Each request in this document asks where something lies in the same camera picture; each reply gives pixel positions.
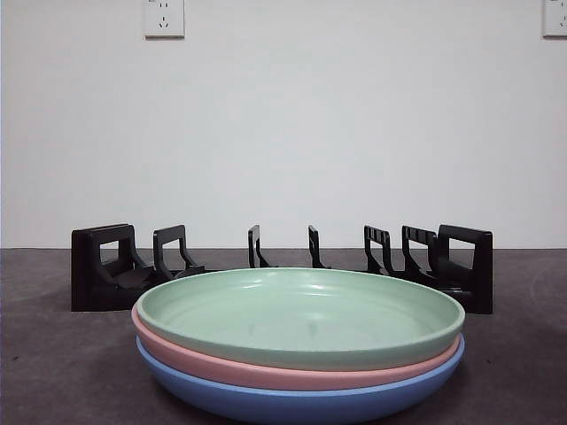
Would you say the green round plate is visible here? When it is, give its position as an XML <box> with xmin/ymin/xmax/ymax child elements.
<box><xmin>136</xmin><ymin>267</ymin><xmax>466</xmax><ymax>372</ymax></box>

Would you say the black plastic dish rack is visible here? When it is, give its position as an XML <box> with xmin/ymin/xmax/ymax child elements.
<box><xmin>70</xmin><ymin>223</ymin><xmax>494</xmax><ymax>315</ymax></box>

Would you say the blue round plate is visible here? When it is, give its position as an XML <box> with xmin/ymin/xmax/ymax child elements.
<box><xmin>135</xmin><ymin>334</ymin><xmax>467</xmax><ymax>424</ymax></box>

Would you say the pink round plate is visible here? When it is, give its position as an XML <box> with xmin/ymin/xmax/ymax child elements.
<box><xmin>130</xmin><ymin>307</ymin><xmax>464</xmax><ymax>392</ymax></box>

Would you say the white wall power outlet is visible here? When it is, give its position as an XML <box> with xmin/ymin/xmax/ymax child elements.
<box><xmin>542</xmin><ymin>0</ymin><xmax>567</xmax><ymax>38</ymax></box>
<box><xmin>142</xmin><ymin>0</ymin><xmax>185</xmax><ymax>39</ymax></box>

